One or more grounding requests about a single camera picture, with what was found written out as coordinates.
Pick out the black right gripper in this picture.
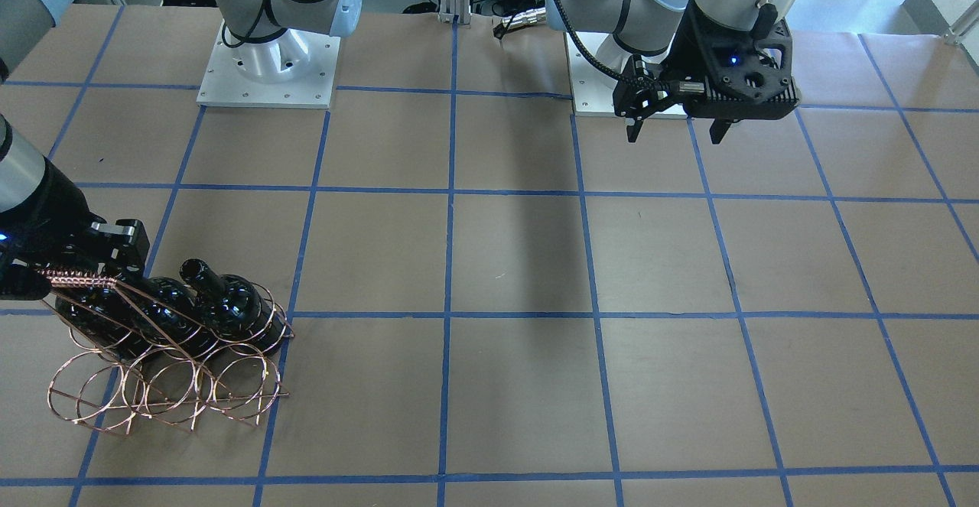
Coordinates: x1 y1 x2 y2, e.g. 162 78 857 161
73 219 150 275

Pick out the copper wire wine basket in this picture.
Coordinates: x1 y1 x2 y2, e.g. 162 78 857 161
44 269 294 435

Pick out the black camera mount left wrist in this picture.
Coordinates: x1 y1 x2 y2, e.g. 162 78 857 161
663 2 801 122

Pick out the dark glass wine bottle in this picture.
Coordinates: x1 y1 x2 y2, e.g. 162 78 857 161
119 273 218 360

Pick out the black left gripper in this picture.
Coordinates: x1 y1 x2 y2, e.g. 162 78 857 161
614 55 739 145

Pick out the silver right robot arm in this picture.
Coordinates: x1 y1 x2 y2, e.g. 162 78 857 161
1 0 150 301

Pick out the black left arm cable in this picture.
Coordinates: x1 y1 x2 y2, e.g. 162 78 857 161
539 0 674 87

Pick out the dark wine bottle in basket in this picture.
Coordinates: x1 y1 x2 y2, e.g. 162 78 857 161
179 258 285 356

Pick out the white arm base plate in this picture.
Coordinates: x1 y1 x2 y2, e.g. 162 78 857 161
197 29 342 110
565 32 627 117

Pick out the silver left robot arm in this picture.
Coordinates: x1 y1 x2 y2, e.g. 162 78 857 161
548 0 801 144

